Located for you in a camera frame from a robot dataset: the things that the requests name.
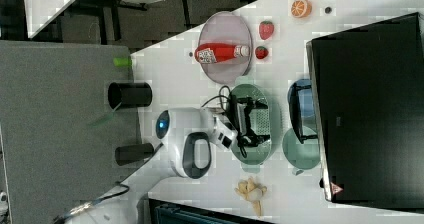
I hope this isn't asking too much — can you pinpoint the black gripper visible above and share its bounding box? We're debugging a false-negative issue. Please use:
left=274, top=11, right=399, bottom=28
left=230, top=95, right=270, bottom=146

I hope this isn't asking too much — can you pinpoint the green plastic strainer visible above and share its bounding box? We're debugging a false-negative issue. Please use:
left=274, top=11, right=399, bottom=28
left=228, top=84, right=282, bottom=173

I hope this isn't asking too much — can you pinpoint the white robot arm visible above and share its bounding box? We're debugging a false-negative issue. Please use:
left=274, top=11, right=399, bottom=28
left=54, top=96, right=270, bottom=224

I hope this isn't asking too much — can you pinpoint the blue plastic cup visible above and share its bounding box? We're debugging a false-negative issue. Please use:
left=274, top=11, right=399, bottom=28
left=287, top=79, right=316, bottom=130

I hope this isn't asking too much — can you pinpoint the small red toy strawberry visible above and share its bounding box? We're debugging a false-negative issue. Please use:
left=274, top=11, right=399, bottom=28
left=255, top=46, right=269, bottom=59

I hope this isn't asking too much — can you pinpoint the grey round plate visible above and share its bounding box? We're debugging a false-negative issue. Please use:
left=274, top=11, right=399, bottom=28
left=198, top=12, right=253, bottom=84

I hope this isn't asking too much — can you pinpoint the red toy ketchup bottle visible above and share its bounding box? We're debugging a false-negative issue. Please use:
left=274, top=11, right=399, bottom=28
left=194, top=43, right=250, bottom=64

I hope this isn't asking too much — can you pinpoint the large pink toy strawberry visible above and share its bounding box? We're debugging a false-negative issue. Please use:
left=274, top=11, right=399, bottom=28
left=259, top=21, right=274, bottom=40

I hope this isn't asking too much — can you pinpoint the silver toaster oven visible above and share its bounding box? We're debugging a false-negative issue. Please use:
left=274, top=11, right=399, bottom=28
left=306, top=13, right=424, bottom=213

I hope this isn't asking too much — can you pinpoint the toy orange half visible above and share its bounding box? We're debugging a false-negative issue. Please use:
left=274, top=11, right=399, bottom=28
left=291, top=0, right=312, bottom=18

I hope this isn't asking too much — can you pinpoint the small black cup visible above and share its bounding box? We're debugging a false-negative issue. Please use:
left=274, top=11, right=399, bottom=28
left=115, top=143, right=154, bottom=166

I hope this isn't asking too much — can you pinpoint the black round pot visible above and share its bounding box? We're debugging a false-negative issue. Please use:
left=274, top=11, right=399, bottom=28
left=107, top=82, right=153, bottom=109

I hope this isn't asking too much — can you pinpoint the green slotted spatula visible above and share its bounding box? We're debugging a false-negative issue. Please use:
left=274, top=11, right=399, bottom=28
left=88, top=103, right=121, bottom=127

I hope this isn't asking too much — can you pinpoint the grey fabric partition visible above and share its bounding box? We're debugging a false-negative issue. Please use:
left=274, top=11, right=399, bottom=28
left=0, top=41, right=138, bottom=224

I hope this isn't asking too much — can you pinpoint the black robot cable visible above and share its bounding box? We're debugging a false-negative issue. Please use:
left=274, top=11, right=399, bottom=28
left=199, top=85, right=249, bottom=159

